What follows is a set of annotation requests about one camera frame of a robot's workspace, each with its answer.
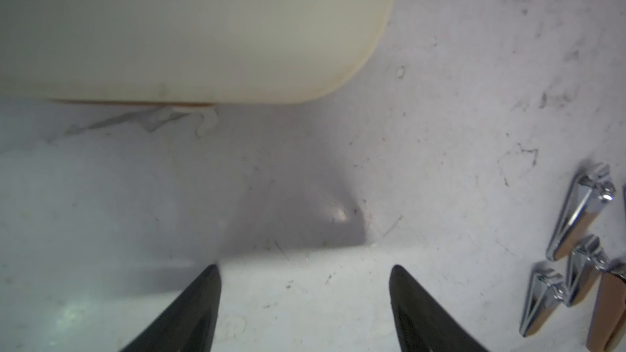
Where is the large brown nail clipper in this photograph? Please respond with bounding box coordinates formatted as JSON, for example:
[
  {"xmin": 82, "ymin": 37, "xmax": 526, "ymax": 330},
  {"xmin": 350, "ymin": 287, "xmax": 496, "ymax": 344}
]
[{"xmin": 586, "ymin": 261, "xmax": 625, "ymax": 352}]

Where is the small brown clipper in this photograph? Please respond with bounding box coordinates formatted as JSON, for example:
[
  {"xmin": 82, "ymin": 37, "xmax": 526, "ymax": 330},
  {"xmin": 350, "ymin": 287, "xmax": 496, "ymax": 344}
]
[
  {"xmin": 519, "ymin": 267, "xmax": 567, "ymax": 337},
  {"xmin": 546, "ymin": 163, "xmax": 616, "ymax": 262},
  {"xmin": 564, "ymin": 235, "xmax": 611, "ymax": 307}
]

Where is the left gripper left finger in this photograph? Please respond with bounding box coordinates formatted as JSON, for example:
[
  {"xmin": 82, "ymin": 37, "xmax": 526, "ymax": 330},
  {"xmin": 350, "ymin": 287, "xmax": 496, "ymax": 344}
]
[{"xmin": 122, "ymin": 264, "xmax": 222, "ymax": 352}]

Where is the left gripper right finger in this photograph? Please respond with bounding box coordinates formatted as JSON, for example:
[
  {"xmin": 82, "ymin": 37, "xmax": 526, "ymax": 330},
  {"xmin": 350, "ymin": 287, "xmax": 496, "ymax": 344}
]
[{"xmin": 389, "ymin": 265, "xmax": 486, "ymax": 352}]

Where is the cream nail clipper case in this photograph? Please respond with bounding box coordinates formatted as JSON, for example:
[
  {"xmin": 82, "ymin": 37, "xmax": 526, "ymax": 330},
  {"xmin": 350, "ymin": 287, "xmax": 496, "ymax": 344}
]
[{"xmin": 1, "ymin": 0, "xmax": 394, "ymax": 104}]

